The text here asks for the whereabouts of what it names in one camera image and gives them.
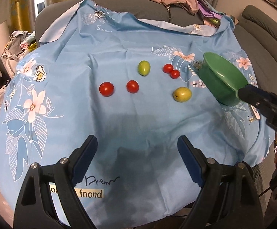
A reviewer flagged yellow-green fruit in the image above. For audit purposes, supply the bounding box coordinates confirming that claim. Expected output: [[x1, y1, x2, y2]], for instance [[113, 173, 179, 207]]
[[173, 87, 192, 102]]

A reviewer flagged white rectangular device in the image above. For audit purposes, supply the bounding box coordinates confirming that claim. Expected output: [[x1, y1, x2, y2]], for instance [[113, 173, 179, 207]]
[[249, 105, 261, 121]]

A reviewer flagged red cherry tomato lower pair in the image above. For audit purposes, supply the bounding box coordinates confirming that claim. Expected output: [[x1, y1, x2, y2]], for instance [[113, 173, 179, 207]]
[[170, 69, 180, 79]]

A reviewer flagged green plastic bowl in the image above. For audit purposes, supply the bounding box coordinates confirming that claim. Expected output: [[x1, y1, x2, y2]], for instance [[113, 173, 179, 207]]
[[199, 52, 248, 106]]

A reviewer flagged blue floral cloth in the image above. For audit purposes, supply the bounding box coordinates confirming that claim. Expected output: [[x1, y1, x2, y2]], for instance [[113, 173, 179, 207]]
[[0, 0, 274, 228]]

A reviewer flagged green plum tomato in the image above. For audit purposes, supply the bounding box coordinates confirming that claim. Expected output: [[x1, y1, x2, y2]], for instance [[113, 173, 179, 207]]
[[138, 60, 151, 76]]

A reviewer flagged grey sofa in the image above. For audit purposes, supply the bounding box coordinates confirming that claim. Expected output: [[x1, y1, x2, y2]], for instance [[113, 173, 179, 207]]
[[34, 0, 277, 101]]

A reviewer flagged red cherry tomato far left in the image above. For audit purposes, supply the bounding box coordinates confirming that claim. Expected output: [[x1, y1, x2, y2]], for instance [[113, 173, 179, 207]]
[[99, 82, 115, 97]]

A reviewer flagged clothes heap at left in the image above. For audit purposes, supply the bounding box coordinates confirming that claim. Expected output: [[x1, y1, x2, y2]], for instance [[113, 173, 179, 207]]
[[0, 30, 38, 77]]

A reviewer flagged red cherry tomato middle left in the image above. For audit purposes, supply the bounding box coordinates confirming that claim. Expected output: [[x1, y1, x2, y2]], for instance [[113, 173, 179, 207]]
[[126, 80, 139, 94]]

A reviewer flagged purple cloth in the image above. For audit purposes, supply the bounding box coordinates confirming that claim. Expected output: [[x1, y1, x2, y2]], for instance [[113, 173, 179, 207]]
[[197, 0, 225, 27]]

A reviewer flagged red cherry tomato pair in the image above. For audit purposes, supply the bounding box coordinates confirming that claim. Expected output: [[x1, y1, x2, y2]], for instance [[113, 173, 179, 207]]
[[170, 69, 180, 79], [162, 64, 174, 73]]

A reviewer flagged red cherry tomato upper pair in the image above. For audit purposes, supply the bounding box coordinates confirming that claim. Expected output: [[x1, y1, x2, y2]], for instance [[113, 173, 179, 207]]
[[162, 64, 174, 73]]

